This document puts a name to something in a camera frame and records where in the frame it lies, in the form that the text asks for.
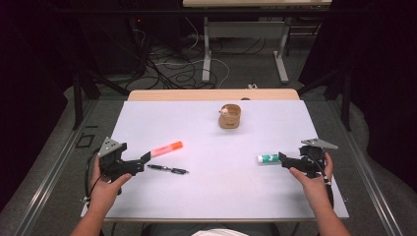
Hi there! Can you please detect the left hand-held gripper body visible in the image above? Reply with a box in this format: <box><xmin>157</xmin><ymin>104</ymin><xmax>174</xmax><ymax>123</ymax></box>
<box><xmin>97</xmin><ymin>137</ymin><xmax>146</xmax><ymax>183</ymax></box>

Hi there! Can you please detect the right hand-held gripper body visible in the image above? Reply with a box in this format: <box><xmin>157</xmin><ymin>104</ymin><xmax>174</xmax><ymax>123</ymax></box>
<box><xmin>289</xmin><ymin>137</ymin><xmax>339</xmax><ymax>180</ymax></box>

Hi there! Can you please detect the white and green glue stick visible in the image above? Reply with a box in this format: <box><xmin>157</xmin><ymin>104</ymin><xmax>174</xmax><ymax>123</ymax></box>
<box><xmin>256</xmin><ymin>153</ymin><xmax>280</xmax><ymax>164</ymax></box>

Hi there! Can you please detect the orange highlighter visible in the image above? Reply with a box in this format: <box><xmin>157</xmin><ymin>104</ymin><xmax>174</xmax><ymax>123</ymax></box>
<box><xmin>149</xmin><ymin>141</ymin><xmax>184</xmax><ymax>158</ymax></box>

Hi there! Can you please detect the black pen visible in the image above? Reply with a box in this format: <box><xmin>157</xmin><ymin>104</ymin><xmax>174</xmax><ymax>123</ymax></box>
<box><xmin>147</xmin><ymin>163</ymin><xmax>190</xmax><ymax>175</ymax></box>

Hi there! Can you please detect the tan round pen cup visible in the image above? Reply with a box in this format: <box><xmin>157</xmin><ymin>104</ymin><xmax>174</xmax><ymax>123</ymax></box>
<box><xmin>217</xmin><ymin>103</ymin><xmax>242</xmax><ymax>130</ymax></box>

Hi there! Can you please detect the person's right hand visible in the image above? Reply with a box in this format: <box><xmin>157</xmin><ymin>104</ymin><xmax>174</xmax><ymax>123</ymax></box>
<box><xmin>288</xmin><ymin>152</ymin><xmax>334</xmax><ymax>206</ymax></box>

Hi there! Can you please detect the person's left hand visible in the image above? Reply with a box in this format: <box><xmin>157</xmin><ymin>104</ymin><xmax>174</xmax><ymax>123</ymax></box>
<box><xmin>89</xmin><ymin>155</ymin><xmax>133</xmax><ymax>210</ymax></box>

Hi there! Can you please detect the black square floor socket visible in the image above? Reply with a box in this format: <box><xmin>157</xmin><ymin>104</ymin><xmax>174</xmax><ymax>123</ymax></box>
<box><xmin>75</xmin><ymin>133</ymin><xmax>96</xmax><ymax>149</ymax></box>

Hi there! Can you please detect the black metal stand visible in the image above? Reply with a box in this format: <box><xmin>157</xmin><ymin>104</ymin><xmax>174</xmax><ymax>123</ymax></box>
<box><xmin>296</xmin><ymin>65</ymin><xmax>354</xmax><ymax>132</ymax></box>
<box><xmin>71</xmin><ymin>62</ymin><xmax>131</xmax><ymax>131</ymax></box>

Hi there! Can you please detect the white table mat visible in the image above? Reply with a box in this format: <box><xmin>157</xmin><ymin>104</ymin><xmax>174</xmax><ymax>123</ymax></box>
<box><xmin>80</xmin><ymin>99</ymin><xmax>350</xmax><ymax>220</ymax></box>

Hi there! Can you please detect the light wooden table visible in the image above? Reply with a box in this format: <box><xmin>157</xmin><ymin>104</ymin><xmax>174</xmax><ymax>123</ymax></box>
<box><xmin>127</xmin><ymin>88</ymin><xmax>301</xmax><ymax>102</ymax></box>

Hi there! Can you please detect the person's white shirt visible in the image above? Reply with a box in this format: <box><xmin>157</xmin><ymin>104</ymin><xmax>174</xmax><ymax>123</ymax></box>
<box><xmin>191</xmin><ymin>228</ymin><xmax>250</xmax><ymax>236</ymax></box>

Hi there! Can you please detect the dark curtain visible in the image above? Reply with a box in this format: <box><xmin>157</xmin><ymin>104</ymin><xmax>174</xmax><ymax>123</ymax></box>
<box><xmin>0</xmin><ymin>0</ymin><xmax>80</xmax><ymax>212</ymax></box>
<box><xmin>298</xmin><ymin>0</ymin><xmax>417</xmax><ymax>195</ymax></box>

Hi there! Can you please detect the desk with white legs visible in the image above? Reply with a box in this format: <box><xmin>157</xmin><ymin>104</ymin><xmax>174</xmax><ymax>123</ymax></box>
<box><xmin>182</xmin><ymin>0</ymin><xmax>332</xmax><ymax>85</ymax></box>

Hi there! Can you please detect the right hand-held gripper black cable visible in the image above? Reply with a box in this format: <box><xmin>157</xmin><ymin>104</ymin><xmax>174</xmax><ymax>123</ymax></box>
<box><xmin>308</xmin><ymin>151</ymin><xmax>335</xmax><ymax>210</ymax></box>

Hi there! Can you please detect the hand-held gripper black cable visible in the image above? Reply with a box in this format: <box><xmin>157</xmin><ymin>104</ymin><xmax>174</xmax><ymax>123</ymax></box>
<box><xmin>83</xmin><ymin>148</ymin><xmax>103</xmax><ymax>205</ymax></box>
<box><xmin>308</xmin><ymin>151</ymin><xmax>335</xmax><ymax>210</ymax></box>

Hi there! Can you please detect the left hand-held gripper black cable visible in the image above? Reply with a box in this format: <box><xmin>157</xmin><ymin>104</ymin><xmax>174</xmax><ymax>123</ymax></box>
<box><xmin>83</xmin><ymin>148</ymin><xmax>103</xmax><ymax>205</ymax></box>

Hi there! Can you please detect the grey metal floor rail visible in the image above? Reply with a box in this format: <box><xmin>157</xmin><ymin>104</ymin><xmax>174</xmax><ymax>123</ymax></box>
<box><xmin>328</xmin><ymin>99</ymin><xmax>405</xmax><ymax>236</ymax></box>
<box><xmin>13</xmin><ymin>99</ymin><xmax>99</xmax><ymax>236</ymax></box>

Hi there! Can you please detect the black floor cable bundle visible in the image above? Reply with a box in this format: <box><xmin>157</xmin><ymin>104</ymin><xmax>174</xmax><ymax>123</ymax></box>
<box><xmin>129</xmin><ymin>19</ymin><xmax>268</xmax><ymax>91</ymax></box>

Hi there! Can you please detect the white floor cable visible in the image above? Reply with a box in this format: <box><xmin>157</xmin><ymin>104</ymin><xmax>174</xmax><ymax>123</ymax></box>
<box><xmin>153</xmin><ymin>16</ymin><xmax>231</xmax><ymax>89</ymax></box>

